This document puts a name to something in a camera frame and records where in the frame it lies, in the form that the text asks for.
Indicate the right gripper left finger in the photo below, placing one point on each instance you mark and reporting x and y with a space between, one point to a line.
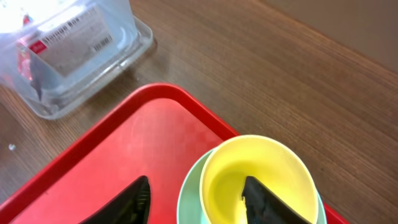
131 206

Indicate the green saucer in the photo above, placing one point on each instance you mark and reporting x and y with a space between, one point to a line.
189 199

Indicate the yellow plastic cup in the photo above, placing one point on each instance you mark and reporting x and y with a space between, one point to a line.
248 144

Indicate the red serving tray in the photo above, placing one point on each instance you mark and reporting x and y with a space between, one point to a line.
159 131

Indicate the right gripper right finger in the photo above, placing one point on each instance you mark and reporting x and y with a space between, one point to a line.
264 207

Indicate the clear plastic waste bin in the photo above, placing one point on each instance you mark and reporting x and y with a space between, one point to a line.
76 48

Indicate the red snack wrapper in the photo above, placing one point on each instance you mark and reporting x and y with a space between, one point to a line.
23 60

